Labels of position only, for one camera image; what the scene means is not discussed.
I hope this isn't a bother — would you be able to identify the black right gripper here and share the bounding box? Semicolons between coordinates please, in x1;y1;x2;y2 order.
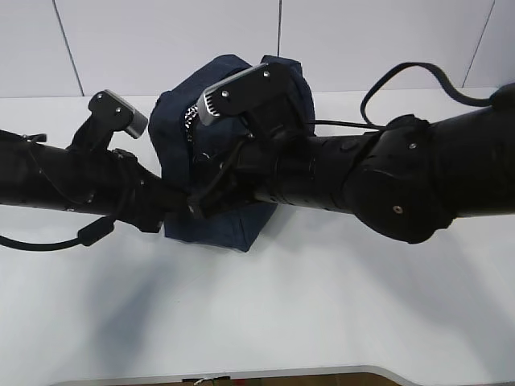
187;136;318;218

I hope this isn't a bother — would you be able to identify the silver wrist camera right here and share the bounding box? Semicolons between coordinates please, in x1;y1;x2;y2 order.
196;63;300;126

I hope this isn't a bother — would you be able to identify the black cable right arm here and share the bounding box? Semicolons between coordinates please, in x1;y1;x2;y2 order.
313;62;496;132

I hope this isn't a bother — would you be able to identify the dark blue lunch bag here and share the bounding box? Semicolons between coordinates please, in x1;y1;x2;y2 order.
148;55;316;254

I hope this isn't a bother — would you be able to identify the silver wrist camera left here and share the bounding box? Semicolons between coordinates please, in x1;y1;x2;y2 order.
88;89;148;139

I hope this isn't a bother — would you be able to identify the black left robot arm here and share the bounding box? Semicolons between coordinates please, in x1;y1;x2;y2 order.
1;131;187;233

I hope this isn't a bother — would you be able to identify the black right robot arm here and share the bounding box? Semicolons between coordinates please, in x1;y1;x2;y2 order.
187;84;514;244

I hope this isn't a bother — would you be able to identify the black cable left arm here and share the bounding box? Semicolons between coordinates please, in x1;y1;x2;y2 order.
0;216;117;252

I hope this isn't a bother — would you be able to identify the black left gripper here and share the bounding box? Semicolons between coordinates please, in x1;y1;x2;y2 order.
113;149;187;233

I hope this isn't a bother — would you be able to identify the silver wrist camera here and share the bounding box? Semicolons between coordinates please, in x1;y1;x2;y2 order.
88;89;148;139
196;63;300;126

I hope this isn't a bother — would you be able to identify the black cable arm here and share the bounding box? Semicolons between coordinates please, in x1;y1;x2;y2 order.
0;216;117;252
313;62;496;132

